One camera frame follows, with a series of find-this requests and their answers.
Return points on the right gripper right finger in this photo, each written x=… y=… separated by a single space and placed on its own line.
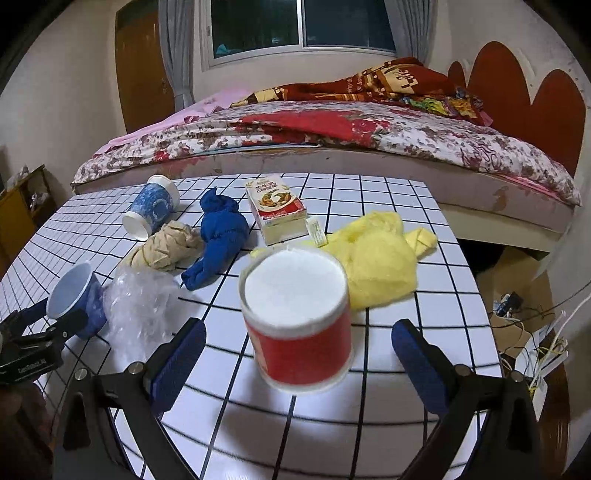
x=508 y=445

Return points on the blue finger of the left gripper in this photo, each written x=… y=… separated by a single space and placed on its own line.
x=32 y=314

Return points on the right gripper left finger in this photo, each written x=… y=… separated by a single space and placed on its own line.
x=88 y=445

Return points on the blue paper cup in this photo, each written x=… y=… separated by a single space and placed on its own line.
x=78 y=289
x=149 y=210

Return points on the clear plastic wrap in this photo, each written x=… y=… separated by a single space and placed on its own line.
x=138 y=306

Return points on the beige paper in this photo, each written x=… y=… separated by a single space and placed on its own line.
x=175 y=242

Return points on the blue sock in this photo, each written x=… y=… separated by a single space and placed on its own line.
x=224 y=231

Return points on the yellow cloth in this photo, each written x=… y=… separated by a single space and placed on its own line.
x=380 y=258

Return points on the red white paper cup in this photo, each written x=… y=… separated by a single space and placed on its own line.
x=295 y=302

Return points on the food carton box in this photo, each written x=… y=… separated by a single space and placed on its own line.
x=279 y=212

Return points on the white power adapter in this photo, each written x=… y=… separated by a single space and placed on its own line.
x=538 y=393

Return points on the wooden shelf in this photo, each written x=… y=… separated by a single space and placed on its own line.
x=24 y=209

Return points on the cardboard box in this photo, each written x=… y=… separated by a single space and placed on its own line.
x=518 y=299

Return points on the white grid tablecloth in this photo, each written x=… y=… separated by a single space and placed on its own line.
x=227 y=422

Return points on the wooden door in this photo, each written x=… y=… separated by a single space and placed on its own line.
x=144 y=92

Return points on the bed with floral quilt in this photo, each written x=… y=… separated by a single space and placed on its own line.
x=474 y=169

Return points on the grey curtain left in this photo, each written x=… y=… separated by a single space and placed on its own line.
x=176 y=28

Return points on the grey curtain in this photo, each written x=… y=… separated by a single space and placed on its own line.
x=176 y=28
x=412 y=25

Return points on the window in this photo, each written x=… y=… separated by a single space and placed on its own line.
x=233 y=31

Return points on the red heart headboard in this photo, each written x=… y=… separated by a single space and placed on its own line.
x=553 y=119

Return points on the red patterned blanket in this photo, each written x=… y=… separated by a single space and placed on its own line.
x=403 y=81

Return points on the grey curtain right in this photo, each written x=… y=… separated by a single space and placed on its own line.
x=412 y=25

